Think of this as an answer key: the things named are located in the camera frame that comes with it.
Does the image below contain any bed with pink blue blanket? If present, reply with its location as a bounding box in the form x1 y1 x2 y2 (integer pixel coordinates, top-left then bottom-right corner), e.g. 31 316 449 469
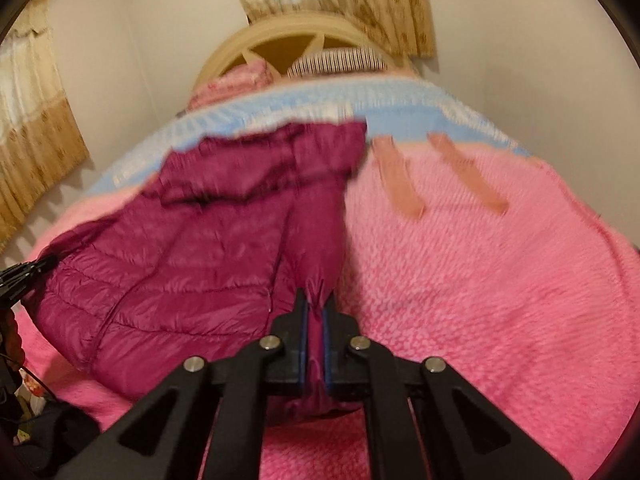
0 71 640 480

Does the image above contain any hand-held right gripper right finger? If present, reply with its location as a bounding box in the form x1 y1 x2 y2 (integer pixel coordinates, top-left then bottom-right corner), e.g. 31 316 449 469
322 293 572 480

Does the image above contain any cream wooden headboard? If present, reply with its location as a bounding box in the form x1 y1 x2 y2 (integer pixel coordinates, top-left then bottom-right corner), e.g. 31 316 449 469
192 14 417 107

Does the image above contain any thin black cable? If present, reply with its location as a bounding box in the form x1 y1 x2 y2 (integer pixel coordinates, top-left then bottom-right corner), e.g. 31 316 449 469
14 364 57 403

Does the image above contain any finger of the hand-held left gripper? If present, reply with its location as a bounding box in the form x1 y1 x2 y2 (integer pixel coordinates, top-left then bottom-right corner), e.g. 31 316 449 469
0 254 59 302

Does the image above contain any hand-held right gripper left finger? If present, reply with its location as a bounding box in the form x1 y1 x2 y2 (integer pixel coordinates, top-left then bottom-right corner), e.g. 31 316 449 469
50 287 309 480

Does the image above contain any striped pillow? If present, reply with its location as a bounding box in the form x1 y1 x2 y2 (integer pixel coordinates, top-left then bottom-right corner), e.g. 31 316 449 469
287 47 397 81

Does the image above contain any folded pink floral quilt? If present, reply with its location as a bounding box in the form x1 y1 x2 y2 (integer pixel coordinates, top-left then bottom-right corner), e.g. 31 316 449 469
187 57 275 112

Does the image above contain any magenta quilted puffer jacket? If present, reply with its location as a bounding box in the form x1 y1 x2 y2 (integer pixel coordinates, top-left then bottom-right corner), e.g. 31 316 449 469
22 120 370 422

